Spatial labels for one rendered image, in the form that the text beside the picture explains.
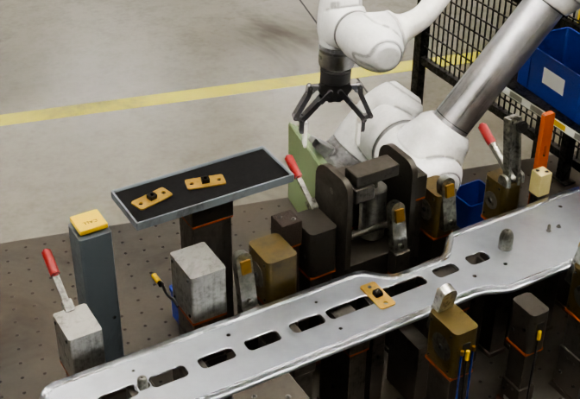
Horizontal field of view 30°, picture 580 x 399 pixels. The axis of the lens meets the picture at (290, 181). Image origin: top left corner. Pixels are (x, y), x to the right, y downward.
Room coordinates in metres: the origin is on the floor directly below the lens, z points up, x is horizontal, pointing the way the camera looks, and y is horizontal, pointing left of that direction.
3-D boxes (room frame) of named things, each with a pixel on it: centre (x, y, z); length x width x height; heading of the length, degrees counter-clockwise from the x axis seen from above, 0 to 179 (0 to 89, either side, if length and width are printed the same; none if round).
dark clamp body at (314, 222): (1.91, -0.05, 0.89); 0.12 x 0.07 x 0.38; 30
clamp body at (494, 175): (2.14, -0.49, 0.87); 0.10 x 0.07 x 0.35; 30
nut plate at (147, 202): (1.86, 0.29, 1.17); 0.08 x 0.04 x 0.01; 134
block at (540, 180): (2.13, -0.59, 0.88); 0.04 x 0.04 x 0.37; 30
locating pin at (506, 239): (1.92, -0.48, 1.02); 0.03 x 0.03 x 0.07
